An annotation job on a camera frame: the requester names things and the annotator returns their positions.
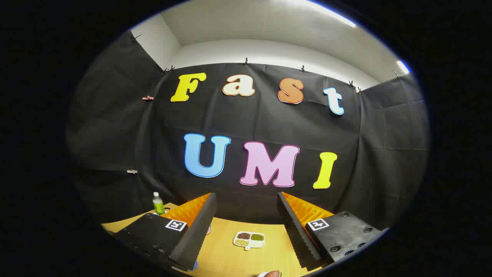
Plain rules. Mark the black backdrop cloth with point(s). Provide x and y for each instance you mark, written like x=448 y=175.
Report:
x=269 y=127

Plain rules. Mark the white divided bean dish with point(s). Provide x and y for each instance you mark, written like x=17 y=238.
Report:
x=249 y=241

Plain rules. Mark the row of black cloth clips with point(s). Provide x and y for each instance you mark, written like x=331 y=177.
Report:
x=246 y=61

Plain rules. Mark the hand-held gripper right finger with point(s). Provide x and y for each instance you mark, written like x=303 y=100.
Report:
x=298 y=234

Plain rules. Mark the green drink bottle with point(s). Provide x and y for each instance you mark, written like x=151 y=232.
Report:
x=158 y=206

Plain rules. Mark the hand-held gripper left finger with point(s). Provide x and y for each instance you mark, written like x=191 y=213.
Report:
x=194 y=238

